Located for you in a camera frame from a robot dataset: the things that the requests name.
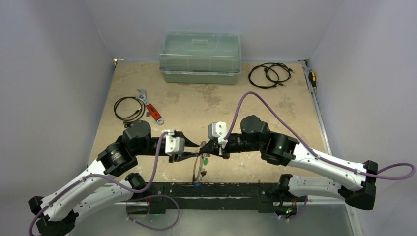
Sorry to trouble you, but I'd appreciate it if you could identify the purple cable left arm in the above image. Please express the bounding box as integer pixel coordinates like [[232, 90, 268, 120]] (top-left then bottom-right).
[[28, 131, 170, 236]]

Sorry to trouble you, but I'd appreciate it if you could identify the clear lidded green box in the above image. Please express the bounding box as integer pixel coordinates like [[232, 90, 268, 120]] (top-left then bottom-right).
[[159, 32, 242, 85]]

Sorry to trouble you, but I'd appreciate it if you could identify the yellow black screwdriver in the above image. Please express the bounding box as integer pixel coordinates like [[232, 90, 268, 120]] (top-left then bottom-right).
[[308, 71, 317, 89]]

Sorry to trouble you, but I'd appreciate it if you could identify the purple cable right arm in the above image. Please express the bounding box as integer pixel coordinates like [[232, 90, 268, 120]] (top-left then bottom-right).
[[225, 91, 417, 180]]

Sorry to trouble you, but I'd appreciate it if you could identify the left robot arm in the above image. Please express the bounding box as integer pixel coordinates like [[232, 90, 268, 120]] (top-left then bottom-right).
[[28, 120, 198, 236]]

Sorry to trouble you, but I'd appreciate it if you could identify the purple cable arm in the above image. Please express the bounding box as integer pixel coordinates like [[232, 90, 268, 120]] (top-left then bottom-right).
[[28, 131, 170, 236], [225, 91, 417, 180]]

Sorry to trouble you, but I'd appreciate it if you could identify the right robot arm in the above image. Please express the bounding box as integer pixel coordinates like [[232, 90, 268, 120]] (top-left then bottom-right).
[[199, 115, 378, 210]]

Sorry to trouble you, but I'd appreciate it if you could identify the red handled adjustable wrench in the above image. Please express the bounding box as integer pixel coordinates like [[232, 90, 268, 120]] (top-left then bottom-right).
[[137, 88, 164, 125]]

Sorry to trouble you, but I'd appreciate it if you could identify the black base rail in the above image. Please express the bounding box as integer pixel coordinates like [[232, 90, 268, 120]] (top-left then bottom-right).
[[129, 182, 306, 214]]

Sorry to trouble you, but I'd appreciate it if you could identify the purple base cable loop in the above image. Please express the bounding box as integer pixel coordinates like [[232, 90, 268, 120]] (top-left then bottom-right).
[[125, 191, 181, 231]]

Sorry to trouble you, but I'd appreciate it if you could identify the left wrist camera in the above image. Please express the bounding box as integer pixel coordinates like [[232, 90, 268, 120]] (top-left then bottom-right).
[[161, 130, 185, 156]]

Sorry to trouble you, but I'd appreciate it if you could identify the black coiled cable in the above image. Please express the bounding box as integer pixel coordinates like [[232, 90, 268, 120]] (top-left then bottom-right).
[[248, 62, 293, 89], [113, 96, 146, 128]]

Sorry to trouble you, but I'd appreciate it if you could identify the aluminium frame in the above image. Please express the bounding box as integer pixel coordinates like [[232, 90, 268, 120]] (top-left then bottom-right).
[[59, 181, 364, 236]]

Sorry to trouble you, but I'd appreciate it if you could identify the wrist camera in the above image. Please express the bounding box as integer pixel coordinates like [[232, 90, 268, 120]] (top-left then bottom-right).
[[161, 130, 185, 156], [208, 121, 228, 148]]

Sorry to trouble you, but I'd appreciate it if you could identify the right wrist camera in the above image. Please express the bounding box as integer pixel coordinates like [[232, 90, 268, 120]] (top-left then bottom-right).
[[208, 121, 228, 148]]

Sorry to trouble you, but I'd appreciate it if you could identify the black coiled cable left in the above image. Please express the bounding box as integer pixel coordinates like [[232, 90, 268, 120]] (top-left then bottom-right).
[[113, 96, 146, 128]]

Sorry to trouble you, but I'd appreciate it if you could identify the black coiled cable right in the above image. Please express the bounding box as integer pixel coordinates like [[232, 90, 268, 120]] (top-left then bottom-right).
[[248, 62, 293, 89]]

